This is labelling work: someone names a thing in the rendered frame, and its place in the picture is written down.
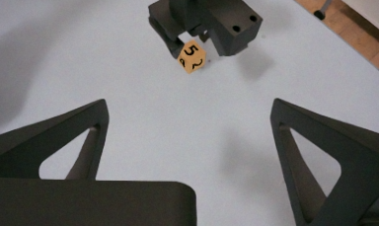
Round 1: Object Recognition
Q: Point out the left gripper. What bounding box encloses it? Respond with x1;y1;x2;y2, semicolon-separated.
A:
148;0;210;59

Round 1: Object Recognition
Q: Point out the orange number cube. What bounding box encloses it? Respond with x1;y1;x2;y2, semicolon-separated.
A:
178;39;206;74

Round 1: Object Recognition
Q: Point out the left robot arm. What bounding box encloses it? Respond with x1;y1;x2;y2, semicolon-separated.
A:
170;0;263;57

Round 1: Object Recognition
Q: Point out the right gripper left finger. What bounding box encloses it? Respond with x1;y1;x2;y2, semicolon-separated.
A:
0;99;110;180

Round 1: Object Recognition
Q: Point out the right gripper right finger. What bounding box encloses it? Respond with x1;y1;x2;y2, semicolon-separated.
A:
269;98;379;226

